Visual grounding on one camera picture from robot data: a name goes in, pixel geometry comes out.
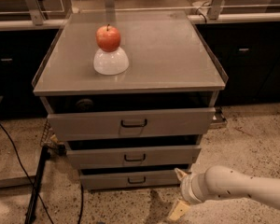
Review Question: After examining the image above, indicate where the black floor rail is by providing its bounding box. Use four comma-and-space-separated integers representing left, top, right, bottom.
24, 147, 49, 224

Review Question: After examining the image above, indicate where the grey top drawer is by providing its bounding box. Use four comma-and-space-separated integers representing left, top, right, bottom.
48, 107, 215, 141

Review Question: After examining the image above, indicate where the dark left counter cabinet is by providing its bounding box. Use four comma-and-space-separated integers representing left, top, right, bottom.
0, 29, 58, 119

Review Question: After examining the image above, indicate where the grey bottom drawer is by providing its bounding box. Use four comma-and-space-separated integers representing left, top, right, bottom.
80, 170, 179, 190

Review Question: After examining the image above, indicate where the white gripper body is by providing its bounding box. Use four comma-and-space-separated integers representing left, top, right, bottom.
180, 174, 208, 204

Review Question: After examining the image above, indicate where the red apple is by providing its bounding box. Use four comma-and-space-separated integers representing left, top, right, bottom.
95, 24, 121, 52

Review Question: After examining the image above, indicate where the wire basket beside cabinet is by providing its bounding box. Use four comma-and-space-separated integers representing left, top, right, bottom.
40, 121, 66, 156

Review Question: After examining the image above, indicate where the dark round object in drawer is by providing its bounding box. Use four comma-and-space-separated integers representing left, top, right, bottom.
75, 98, 93, 112

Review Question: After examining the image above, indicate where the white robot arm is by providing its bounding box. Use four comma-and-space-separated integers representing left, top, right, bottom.
168, 165, 280, 221

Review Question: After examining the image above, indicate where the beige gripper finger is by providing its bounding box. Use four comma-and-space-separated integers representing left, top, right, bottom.
168, 199, 190, 221
175, 168, 188, 181

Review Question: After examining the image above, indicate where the white upturned bowl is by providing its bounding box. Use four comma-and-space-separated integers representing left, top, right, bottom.
93, 48, 129, 76

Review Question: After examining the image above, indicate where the dark right counter cabinet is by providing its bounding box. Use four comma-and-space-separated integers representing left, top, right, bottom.
197, 21, 280, 105

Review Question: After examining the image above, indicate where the dark counter cabinet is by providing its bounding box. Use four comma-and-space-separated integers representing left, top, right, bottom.
197, 21, 280, 105
0, 29, 58, 119

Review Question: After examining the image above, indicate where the black floor cable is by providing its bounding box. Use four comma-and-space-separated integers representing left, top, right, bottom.
0, 117, 55, 224

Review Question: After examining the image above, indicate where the grey drawer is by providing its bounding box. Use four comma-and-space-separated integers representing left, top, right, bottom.
80, 170, 179, 190
67, 146, 201, 170
48, 107, 215, 141

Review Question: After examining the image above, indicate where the grey middle drawer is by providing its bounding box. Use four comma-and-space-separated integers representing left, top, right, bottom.
67, 146, 201, 170

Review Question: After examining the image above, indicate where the black cable under cabinet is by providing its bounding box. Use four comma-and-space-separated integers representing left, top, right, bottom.
77, 183, 85, 224

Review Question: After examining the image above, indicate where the grey drawer cabinet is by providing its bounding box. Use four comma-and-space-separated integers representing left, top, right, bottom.
34, 10, 227, 177

